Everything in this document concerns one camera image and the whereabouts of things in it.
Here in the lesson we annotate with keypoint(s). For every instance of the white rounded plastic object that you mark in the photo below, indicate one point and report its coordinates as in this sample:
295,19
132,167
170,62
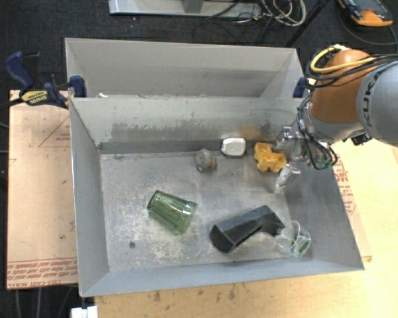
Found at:
233,147

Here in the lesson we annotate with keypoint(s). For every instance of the grey metal bin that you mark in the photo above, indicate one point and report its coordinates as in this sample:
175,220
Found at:
172,177

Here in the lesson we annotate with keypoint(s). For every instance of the black cylinder on white bracket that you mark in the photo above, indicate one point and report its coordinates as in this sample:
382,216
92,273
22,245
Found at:
361,139

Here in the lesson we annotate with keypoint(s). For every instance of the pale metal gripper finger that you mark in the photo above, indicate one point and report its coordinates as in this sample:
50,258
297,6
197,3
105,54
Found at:
280,142
285,176

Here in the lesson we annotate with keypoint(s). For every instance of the yellow toy block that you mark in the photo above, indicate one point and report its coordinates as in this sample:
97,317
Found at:
268,159

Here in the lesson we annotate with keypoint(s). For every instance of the brown cardboard board, red print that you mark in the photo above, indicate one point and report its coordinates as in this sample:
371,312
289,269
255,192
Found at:
39,184

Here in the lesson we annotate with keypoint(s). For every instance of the black angled block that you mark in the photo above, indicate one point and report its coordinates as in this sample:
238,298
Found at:
242,229

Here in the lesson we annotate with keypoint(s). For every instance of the green glass cup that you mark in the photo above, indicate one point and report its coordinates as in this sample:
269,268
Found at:
172,212

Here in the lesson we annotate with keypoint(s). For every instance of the clear glass cup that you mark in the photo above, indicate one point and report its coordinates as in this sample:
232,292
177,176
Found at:
296,242

